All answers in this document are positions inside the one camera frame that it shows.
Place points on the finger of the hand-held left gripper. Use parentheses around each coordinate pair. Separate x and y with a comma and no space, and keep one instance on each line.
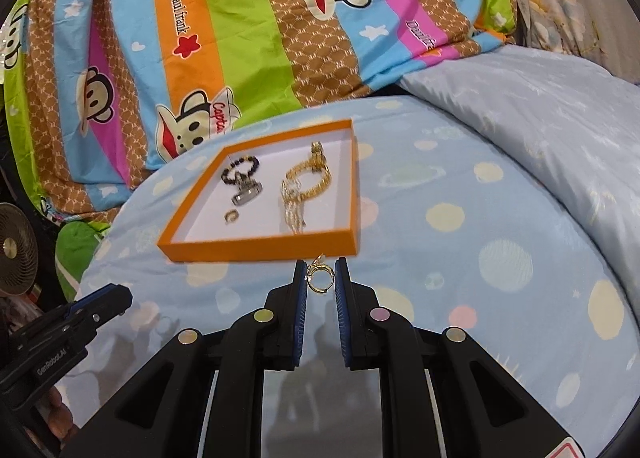
(112,303)
(92,295)

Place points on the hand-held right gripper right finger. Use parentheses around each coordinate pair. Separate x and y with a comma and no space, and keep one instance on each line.
(342,318)

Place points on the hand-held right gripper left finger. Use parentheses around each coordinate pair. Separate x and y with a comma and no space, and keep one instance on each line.
(300,318)

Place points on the hoop earring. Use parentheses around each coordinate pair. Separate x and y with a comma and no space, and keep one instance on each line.
(318,280)

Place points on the orange cardboard box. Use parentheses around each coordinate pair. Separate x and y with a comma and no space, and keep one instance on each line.
(320,238)

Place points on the gold metal watch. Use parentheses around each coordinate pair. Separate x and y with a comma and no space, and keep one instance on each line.
(295,218)

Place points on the silver metal watch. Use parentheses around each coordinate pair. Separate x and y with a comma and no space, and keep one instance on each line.
(246,194)

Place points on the gold bangle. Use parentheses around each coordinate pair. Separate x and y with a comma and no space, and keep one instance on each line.
(322,183)

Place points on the person's left hand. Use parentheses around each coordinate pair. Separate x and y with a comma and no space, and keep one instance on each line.
(56,413)

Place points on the black electric fan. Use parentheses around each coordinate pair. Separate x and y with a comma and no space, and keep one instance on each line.
(15,248)

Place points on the pale blue quilt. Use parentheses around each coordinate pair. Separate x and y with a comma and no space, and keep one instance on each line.
(550,113)

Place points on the striped monkey printed blanket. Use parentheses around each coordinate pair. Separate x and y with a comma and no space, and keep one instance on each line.
(240,28)

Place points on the grey floral cloth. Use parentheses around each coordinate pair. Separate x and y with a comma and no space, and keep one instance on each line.
(565,13)

